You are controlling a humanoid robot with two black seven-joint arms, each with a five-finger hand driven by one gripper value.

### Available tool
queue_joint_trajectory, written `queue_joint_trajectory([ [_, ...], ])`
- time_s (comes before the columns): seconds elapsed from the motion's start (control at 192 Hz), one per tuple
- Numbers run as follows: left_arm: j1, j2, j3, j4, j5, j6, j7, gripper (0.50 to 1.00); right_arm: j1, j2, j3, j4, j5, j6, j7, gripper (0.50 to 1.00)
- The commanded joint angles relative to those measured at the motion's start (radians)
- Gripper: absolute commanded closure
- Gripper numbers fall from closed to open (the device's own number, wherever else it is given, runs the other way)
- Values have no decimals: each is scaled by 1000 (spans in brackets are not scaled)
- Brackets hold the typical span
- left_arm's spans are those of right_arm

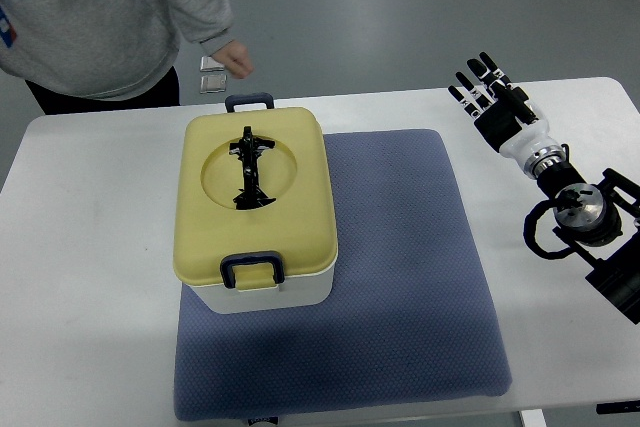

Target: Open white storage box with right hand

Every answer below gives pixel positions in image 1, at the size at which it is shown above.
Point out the blue padded mat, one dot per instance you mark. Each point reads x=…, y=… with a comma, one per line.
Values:
x=410, y=317

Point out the yellow box lid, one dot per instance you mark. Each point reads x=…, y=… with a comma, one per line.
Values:
x=254, y=204

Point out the lower metal floor plate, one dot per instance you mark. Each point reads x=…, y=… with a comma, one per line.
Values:
x=213, y=83

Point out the metal floor plate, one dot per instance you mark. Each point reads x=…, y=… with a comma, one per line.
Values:
x=208, y=64
x=213, y=83

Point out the person in grey hoodie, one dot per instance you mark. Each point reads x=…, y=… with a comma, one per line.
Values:
x=81, y=56

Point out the black bracket under table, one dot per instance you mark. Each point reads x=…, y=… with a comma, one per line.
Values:
x=613, y=408

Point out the white storage box base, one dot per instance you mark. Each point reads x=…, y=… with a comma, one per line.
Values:
x=295, y=291

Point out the upper metal floor plate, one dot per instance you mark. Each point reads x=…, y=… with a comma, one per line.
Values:
x=208, y=64

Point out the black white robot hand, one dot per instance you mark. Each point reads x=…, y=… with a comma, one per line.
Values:
x=506, y=118

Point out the person's bare hand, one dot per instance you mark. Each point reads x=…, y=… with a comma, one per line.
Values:
x=234, y=56

